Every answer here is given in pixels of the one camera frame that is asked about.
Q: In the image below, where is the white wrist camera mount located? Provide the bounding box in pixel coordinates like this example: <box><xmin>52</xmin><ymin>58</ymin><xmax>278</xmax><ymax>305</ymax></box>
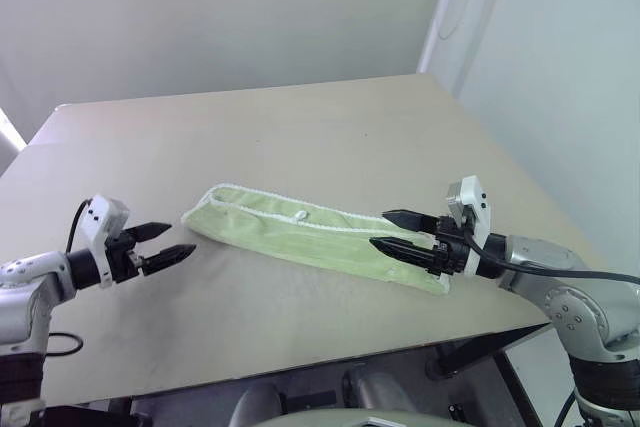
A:
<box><xmin>79</xmin><ymin>194</ymin><xmax>132</xmax><ymax>289</ymax></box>
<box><xmin>446</xmin><ymin>175</ymin><xmax>494</xmax><ymax>278</ymax></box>

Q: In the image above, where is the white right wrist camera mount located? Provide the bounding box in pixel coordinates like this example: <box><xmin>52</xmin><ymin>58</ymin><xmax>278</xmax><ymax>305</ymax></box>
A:
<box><xmin>446</xmin><ymin>175</ymin><xmax>494</xmax><ymax>278</ymax></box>

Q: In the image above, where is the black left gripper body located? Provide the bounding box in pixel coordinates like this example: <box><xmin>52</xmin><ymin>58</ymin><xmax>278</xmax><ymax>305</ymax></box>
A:
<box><xmin>105</xmin><ymin>229</ymin><xmax>151</xmax><ymax>284</ymax></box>

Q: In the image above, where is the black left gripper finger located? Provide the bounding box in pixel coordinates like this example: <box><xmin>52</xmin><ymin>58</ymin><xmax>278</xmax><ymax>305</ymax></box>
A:
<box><xmin>142</xmin><ymin>244</ymin><xmax>197</xmax><ymax>277</ymax></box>
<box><xmin>122</xmin><ymin>221</ymin><xmax>174</xmax><ymax>244</ymax></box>

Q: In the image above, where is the light green cloth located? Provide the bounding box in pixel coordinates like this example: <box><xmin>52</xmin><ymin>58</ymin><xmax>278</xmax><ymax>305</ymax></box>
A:
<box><xmin>180</xmin><ymin>181</ymin><xmax>451</xmax><ymax>297</ymax></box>

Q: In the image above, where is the grey rounded shape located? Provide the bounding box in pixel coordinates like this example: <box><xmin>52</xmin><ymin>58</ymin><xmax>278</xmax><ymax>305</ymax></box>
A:
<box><xmin>228</xmin><ymin>382</ymin><xmax>287</xmax><ymax>427</ymax></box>
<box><xmin>342</xmin><ymin>365</ymin><xmax>417</xmax><ymax>414</ymax></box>

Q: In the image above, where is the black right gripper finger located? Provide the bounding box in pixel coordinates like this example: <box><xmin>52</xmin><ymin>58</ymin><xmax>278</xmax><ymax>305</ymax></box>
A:
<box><xmin>368</xmin><ymin>236</ymin><xmax>436</xmax><ymax>276</ymax></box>
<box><xmin>382</xmin><ymin>209</ymin><xmax>439</xmax><ymax>236</ymax></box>

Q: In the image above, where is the grey curved robot torso cover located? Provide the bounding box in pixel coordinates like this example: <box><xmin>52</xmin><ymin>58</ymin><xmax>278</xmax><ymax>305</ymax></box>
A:
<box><xmin>252</xmin><ymin>405</ymin><xmax>484</xmax><ymax>427</ymax></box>

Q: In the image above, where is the black table frame bracket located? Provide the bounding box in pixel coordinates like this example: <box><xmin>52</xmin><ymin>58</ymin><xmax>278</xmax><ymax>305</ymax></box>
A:
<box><xmin>424</xmin><ymin>322</ymin><xmax>551</xmax><ymax>381</ymax></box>

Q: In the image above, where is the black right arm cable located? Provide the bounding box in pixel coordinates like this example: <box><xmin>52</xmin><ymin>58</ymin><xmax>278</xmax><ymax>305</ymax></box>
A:
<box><xmin>459</xmin><ymin>229</ymin><xmax>640</xmax><ymax>284</ymax></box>

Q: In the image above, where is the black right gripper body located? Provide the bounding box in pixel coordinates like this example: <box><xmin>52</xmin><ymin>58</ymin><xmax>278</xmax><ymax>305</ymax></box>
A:
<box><xmin>432</xmin><ymin>215</ymin><xmax>474</xmax><ymax>278</ymax></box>

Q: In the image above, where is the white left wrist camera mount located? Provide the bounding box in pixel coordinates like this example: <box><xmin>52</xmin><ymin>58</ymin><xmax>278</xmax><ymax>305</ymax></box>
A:
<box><xmin>79</xmin><ymin>194</ymin><xmax>132</xmax><ymax>289</ymax></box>

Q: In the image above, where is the white panel edge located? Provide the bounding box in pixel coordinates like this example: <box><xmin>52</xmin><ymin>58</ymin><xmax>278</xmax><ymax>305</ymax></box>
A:
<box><xmin>0</xmin><ymin>107</ymin><xmax>26</xmax><ymax>174</ymax></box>

